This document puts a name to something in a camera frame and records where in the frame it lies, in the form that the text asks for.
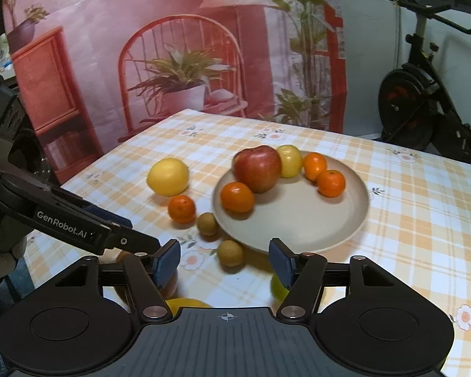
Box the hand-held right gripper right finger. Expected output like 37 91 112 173
269 239 413 320

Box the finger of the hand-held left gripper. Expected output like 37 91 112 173
102 224 161 256
53 188 133 228

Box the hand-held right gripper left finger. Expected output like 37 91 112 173
43 239 180 321

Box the red apple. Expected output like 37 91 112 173
116 249 178 300
232 145 282 194

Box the green apple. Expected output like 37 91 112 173
270 273 291 303

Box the yellow lemon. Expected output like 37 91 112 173
165 298 214 317
147 158 190 197

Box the beige round plate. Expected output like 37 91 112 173
212 150 370 254

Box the small brown fruit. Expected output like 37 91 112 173
197 212 219 237
218 239 245 268

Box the orange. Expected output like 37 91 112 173
317 170 346 198
220 182 256 214
303 152 328 182

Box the yellow-green apple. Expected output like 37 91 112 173
277 145 303 178

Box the person's left hand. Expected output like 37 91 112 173
0 236 28 279

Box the small tangerine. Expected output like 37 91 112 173
168 195 196 224

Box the orange plaid floral tablecloth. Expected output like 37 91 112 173
24 109 471 377

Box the printed pink backdrop cloth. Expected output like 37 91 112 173
0 0 350 185

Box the black exercise bike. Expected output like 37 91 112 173
377 0 471 166

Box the white wall cable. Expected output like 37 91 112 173
396 2 403 69

